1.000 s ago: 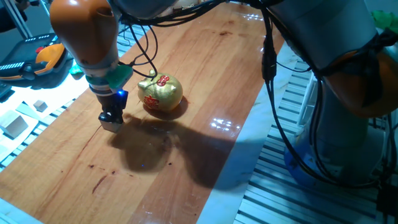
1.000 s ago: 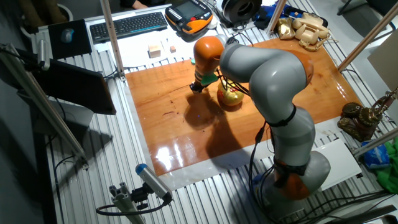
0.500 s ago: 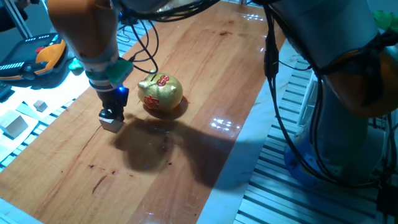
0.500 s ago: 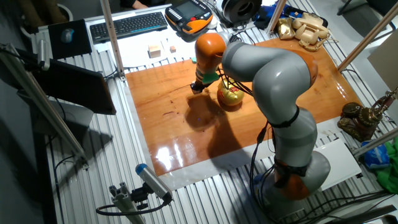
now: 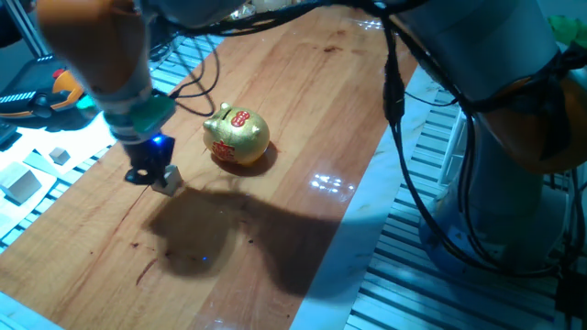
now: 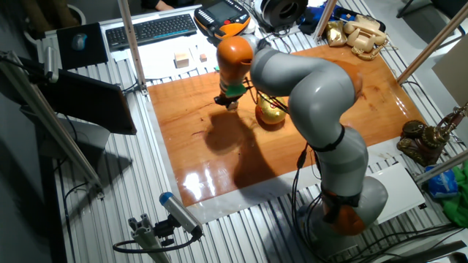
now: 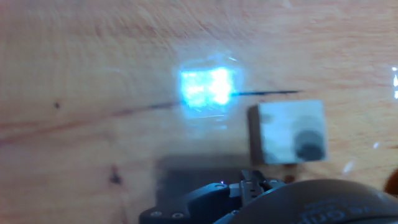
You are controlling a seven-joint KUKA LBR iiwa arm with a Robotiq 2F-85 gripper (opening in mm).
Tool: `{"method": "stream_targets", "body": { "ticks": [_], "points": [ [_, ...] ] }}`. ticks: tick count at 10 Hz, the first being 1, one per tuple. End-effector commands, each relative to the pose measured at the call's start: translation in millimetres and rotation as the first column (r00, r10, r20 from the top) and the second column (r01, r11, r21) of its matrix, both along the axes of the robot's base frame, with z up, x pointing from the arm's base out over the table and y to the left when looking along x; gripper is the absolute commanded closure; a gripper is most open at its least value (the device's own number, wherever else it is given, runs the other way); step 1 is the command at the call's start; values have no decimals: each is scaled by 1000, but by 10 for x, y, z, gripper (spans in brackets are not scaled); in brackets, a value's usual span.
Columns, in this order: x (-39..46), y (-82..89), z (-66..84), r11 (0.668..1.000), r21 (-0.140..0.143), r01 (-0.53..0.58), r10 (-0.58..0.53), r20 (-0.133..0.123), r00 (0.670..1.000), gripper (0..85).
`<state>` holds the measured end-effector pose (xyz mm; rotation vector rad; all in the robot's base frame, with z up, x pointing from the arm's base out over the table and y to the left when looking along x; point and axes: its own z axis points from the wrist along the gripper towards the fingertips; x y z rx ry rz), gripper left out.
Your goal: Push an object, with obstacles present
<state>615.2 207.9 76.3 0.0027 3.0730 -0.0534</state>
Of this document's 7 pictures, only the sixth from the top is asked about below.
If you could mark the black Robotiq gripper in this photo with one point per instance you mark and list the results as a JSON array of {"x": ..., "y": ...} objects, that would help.
[{"x": 225, "y": 98}]

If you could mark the pale wooden cube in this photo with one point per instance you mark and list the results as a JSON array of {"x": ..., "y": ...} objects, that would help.
[{"x": 234, "y": 106}]

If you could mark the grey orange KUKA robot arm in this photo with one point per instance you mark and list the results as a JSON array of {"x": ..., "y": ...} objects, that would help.
[{"x": 314, "y": 91}]

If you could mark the forearm in black sleeve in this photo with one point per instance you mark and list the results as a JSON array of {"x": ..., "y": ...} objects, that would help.
[{"x": 150, "y": 3}]

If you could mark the white rounded plastic object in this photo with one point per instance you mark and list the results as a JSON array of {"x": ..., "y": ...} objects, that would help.
[{"x": 250, "y": 27}]

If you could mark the bare person hand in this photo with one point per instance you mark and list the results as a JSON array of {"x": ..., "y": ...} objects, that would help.
[{"x": 164, "y": 6}]

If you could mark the tiny wooden cube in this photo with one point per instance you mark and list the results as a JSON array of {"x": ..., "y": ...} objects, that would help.
[{"x": 203, "y": 57}]

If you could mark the golden piggy bank red print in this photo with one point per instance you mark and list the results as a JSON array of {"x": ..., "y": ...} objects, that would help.
[{"x": 272, "y": 113}]

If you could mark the large pale wooden block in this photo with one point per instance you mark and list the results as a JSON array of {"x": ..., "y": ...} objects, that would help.
[{"x": 181, "y": 60}]

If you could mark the orange wood grain board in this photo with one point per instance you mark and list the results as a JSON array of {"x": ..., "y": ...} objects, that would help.
[{"x": 204, "y": 164}]

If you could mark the black orange teach pendant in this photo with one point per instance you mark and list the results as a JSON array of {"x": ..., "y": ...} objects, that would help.
[{"x": 223, "y": 14}]

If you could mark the black computer keyboard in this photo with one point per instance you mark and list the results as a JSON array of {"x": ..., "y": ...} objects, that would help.
[{"x": 150, "y": 31}]

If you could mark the black round spool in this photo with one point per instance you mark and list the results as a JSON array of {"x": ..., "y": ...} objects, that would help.
[{"x": 285, "y": 12}]

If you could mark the blue cloth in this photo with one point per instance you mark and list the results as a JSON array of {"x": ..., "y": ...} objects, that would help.
[{"x": 307, "y": 18}]

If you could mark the gold foil bag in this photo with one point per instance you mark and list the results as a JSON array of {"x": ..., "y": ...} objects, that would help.
[{"x": 335, "y": 33}]

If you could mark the black flat monitor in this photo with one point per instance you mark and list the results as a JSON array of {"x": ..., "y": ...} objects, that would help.
[{"x": 87, "y": 102}]

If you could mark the black mouse pad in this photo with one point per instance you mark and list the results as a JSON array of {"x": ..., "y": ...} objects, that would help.
[{"x": 91, "y": 51}]

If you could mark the grey computer mouse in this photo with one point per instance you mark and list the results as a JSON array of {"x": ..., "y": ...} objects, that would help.
[{"x": 79, "y": 41}]

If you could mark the cream rotary telephone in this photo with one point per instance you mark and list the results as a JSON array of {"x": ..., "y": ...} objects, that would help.
[{"x": 365, "y": 36}]

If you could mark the white flat board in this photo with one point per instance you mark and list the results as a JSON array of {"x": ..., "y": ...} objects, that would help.
[{"x": 398, "y": 190}]

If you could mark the antique bronze telephone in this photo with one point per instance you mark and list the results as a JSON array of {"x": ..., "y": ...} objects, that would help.
[{"x": 420, "y": 142}]

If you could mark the tan cardboard panel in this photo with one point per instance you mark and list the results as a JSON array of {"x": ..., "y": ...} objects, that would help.
[{"x": 453, "y": 69}]

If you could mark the blue plastic packet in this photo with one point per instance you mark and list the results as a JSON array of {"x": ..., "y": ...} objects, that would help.
[{"x": 442, "y": 182}]

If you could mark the green cloth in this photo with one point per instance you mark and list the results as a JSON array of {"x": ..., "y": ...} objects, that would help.
[{"x": 457, "y": 204}]

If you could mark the aluminium frame pole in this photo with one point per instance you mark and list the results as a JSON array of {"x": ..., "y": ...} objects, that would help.
[
  {"x": 131, "y": 44},
  {"x": 55, "y": 128},
  {"x": 442, "y": 166},
  {"x": 323, "y": 18},
  {"x": 431, "y": 44}
]

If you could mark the silver depth camera blue end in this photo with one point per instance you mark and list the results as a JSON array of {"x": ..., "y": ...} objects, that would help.
[{"x": 179, "y": 213}]

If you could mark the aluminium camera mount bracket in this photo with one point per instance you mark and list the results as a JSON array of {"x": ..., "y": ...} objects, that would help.
[{"x": 146, "y": 237}]

